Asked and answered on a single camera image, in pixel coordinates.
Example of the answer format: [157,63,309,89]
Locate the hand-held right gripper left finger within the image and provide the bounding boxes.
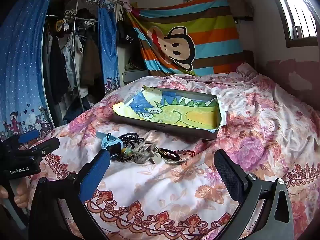
[29,150,112,240]

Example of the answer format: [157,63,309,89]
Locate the dark small-bead bracelet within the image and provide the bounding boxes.
[117,133,145,147]

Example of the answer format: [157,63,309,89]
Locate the dark large-bead bracelet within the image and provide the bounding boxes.
[116,142,137,163]

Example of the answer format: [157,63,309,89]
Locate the wide blue wardrobe curtain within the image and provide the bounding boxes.
[0,0,55,142]

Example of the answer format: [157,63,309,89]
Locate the brown wall shelf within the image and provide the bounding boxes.
[229,0,255,22]

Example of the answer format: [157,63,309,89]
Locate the crayon dinosaur drawing paper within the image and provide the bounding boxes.
[112,87,227,134]

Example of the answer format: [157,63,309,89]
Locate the dark wooden headboard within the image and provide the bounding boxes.
[242,50,256,67]

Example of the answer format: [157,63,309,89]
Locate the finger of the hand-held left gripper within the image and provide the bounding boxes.
[15,137,60,161]
[4,129,40,152]

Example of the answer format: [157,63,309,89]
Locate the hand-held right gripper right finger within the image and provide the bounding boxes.
[214,149,294,240]

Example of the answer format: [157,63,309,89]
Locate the white bedside shelf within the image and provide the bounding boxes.
[117,45,151,83]

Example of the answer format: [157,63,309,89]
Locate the pink cloth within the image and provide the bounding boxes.
[118,0,133,12]

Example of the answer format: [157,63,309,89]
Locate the pink floral blanket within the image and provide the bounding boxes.
[25,62,320,240]

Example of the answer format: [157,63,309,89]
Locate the grey hair claw clip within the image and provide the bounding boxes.
[132,141,163,165]

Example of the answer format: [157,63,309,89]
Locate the metal wardrobe pole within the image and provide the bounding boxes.
[72,0,85,112]

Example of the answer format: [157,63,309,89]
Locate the black and gold band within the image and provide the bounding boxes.
[157,148,181,162]

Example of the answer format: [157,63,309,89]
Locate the narrow blue wardrobe curtain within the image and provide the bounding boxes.
[97,6,121,92]

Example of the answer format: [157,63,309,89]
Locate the striped monkey print blanket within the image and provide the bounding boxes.
[126,0,245,77]

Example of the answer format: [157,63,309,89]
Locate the shallow grey cardboard box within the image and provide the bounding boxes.
[112,86,223,140]

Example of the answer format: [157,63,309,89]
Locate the hanging clothes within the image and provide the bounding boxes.
[43,7,105,127]

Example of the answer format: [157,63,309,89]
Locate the blue wrist watch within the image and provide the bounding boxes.
[96,131,121,156]

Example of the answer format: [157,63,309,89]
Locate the barred window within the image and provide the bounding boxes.
[269,0,320,48]

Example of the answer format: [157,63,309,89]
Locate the black hanging garment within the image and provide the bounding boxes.
[117,20,138,46]

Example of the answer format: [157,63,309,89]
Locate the person's left hand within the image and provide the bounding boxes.
[0,179,30,208]

